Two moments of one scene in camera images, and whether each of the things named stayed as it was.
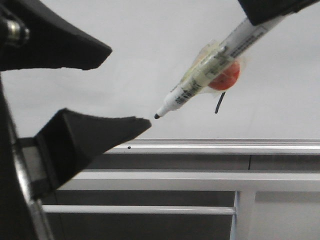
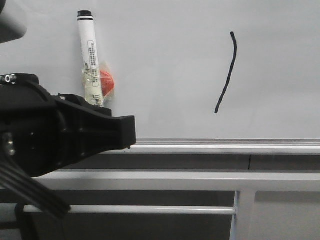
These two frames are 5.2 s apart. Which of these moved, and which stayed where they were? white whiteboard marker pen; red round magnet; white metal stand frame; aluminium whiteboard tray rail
Moved: red round magnet; white whiteboard marker pen
Stayed: aluminium whiteboard tray rail; white metal stand frame
